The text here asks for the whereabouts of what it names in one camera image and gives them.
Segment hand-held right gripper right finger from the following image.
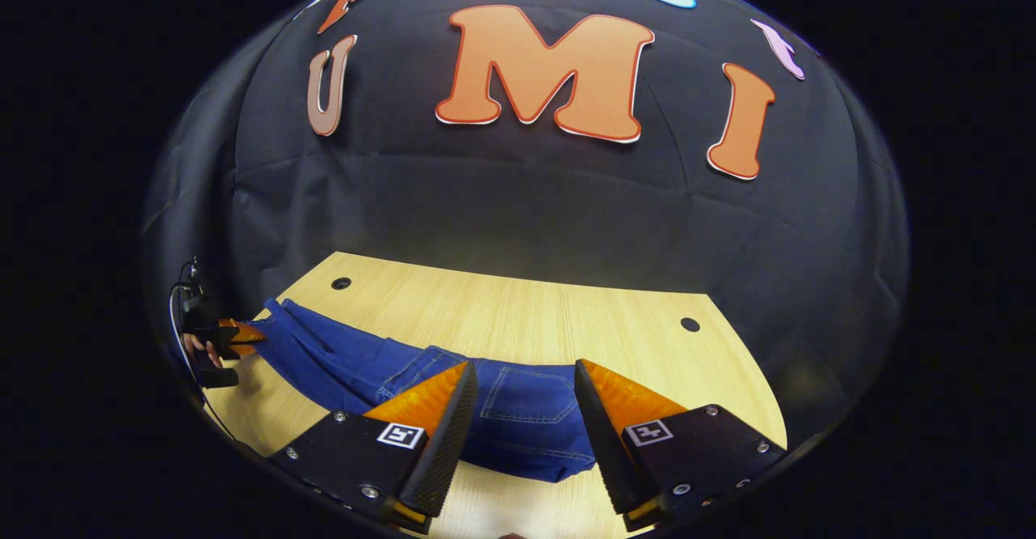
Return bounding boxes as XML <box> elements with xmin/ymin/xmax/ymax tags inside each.
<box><xmin>574</xmin><ymin>359</ymin><xmax>788</xmax><ymax>533</ymax></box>

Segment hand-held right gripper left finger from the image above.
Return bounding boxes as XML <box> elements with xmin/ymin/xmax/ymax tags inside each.
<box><xmin>270</xmin><ymin>360</ymin><xmax>479</xmax><ymax>535</ymax></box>

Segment blue denim jeans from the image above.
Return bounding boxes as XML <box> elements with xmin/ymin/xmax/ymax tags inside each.
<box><xmin>243</xmin><ymin>298</ymin><xmax>600</xmax><ymax>483</ymax></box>

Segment black backdrop cloth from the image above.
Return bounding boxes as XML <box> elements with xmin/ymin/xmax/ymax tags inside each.
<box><xmin>142</xmin><ymin>0</ymin><xmax>909</xmax><ymax>451</ymax></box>

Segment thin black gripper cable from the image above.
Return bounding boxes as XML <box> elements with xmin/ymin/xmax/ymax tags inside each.
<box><xmin>168</xmin><ymin>257</ymin><xmax>240</xmax><ymax>443</ymax></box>

